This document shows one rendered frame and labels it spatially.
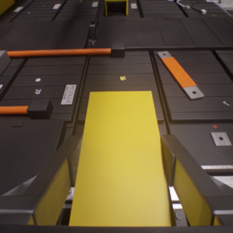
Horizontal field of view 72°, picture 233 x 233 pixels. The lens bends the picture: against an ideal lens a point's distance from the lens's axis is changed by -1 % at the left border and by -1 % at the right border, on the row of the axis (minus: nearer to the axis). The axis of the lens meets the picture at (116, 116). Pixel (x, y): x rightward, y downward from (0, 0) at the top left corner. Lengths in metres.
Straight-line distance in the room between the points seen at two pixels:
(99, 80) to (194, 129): 0.19
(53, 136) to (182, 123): 0.19
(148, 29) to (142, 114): 0.36
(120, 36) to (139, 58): 0.10
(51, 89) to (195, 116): 0.25
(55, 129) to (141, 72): 0.19
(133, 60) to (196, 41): 0.17
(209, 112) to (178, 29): 0.29
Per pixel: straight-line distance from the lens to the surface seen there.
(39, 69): 0.39
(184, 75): 0.34
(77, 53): 0.40
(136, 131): 0.15
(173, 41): 0.45
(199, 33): 0.51
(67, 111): 0.27
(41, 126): 0.26
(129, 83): 0.31
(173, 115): 0.27
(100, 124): 0.16
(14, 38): 0.54
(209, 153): 0.26
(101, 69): 0.35
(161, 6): 0.72
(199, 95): 0.31
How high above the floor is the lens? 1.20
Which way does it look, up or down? 50 degrees down
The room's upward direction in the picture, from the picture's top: 2 degrees counter-clockwise
